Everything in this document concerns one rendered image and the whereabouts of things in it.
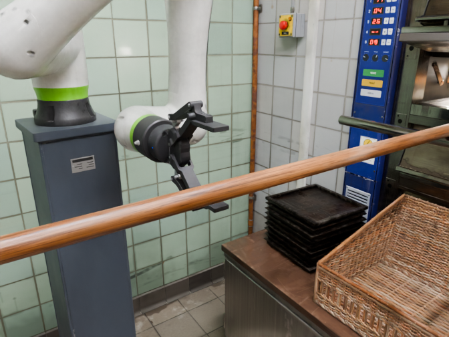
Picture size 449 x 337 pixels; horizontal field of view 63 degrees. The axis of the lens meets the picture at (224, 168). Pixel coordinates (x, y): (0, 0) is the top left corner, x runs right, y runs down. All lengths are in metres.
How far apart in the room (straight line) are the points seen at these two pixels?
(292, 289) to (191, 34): 0.90
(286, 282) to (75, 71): 0.97
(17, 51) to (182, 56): 0.33
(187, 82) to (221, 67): 1.07
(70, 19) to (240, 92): 1.37
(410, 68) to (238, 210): 1.25
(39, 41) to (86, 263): 0.58
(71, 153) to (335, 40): 1.18
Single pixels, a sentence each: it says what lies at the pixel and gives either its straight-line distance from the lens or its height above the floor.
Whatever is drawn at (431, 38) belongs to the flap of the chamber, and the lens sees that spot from 1.31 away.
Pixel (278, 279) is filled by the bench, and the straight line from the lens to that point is 1.41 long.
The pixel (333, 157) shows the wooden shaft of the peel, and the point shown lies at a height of 1.20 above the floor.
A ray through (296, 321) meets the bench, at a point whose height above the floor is 0.50.
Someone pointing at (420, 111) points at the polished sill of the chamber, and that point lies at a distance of 1.50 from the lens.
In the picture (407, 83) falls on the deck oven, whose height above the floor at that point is 1.25.
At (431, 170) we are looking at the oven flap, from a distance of 1.49.
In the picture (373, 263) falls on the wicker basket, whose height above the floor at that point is 0.61.
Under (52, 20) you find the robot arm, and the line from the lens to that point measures 0.79.
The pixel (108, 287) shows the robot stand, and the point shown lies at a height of 0.73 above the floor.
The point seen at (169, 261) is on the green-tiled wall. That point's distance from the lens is 2.12.
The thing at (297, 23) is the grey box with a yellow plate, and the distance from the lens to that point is 1.79.
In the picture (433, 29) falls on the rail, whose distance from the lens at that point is 1.32.
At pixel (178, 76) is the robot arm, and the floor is 1.32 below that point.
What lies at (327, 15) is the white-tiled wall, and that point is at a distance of 1.74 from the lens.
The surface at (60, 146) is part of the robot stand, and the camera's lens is 0.96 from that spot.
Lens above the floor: 1.40
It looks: 19 degrees down
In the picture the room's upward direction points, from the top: straight up
